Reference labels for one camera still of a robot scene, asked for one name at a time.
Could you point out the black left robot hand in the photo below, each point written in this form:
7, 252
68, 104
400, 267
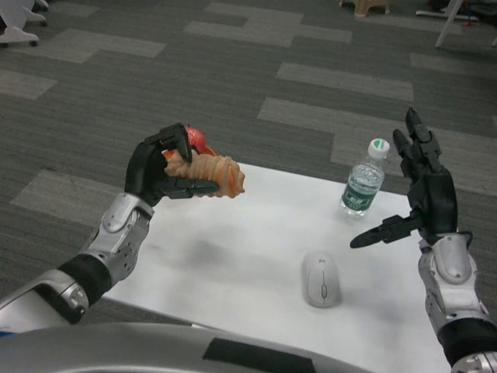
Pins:
145, 171

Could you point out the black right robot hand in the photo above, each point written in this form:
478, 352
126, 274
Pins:
436, 202

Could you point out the brown ridged bread roll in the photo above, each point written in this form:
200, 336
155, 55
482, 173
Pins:
217, 171

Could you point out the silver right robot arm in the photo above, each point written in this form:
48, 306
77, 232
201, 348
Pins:
450, 279

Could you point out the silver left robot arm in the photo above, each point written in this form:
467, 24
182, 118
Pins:
112, 237

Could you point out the red apple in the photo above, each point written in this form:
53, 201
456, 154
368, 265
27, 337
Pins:
197, 140

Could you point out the orange round plate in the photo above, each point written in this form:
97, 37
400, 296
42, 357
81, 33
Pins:
210, 150

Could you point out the clear green-label water bottle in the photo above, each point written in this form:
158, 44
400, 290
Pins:
363, 186

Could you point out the white computer mouse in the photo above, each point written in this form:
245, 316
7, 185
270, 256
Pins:
322, 279

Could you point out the silver robot chest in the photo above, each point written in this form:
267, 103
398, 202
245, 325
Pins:
116, 349

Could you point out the white partition with feet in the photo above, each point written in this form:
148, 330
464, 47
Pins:
19, 35

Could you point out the beige plastic stool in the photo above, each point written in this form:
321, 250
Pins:
365, 5

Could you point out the white desk leg frame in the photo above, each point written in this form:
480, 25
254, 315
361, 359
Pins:
446, 27

